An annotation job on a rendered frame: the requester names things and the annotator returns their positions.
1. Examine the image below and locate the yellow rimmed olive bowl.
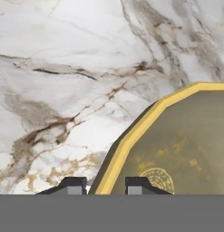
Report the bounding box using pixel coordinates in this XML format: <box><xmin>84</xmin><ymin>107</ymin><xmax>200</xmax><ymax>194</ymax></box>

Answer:
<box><xmin>87</xmin><ymin>82</ymin><xmax>224</xmax><ymax>196</ymax></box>

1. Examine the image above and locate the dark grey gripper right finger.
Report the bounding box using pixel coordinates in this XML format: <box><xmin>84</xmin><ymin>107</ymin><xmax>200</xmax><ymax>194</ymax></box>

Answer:
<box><xmin>124</xmin><ymin>177</ymin><xmax>173</xmax><ymax>196</ymax></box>

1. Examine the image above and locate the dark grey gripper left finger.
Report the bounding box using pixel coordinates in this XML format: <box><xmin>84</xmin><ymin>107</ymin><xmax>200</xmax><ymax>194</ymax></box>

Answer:
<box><xmin>36</xmin><ymin>177</ymin><xmax>88</xmax><ymax>196</ymax></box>

